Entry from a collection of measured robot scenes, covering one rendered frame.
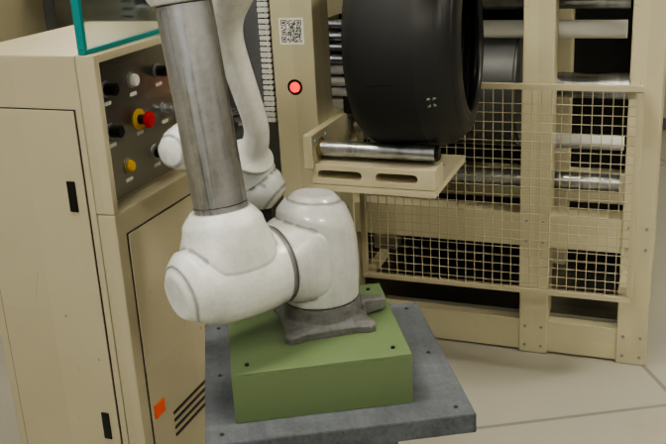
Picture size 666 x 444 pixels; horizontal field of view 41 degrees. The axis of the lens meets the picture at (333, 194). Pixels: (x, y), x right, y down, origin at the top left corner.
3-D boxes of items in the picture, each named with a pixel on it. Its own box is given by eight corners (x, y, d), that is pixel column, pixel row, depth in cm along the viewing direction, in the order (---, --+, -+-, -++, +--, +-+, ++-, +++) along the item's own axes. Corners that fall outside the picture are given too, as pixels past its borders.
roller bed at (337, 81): (325, 109, 300) (320, 19, 291) (341, 100, 313) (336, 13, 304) (383, 111, 293) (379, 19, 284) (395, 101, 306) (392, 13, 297)
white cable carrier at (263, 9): (265, 122, 266) (252, -46, 251) (272, 118, 271) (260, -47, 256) (278, 122, 265) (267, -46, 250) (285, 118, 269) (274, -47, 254)
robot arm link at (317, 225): (377, 293, 181) (372, 189, 174) (303, 322, 170) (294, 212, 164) (328, 271, 193) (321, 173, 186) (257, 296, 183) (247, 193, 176)
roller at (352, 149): (320, 136, 256) (322, 150, 258) (314, 145, 252) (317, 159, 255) (440, 142, 244) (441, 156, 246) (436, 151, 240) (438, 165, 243)
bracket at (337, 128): (303, 169, 253) (301, 135, 249) (351, 134, 288) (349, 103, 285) (315, 169, 251) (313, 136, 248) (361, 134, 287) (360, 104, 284)
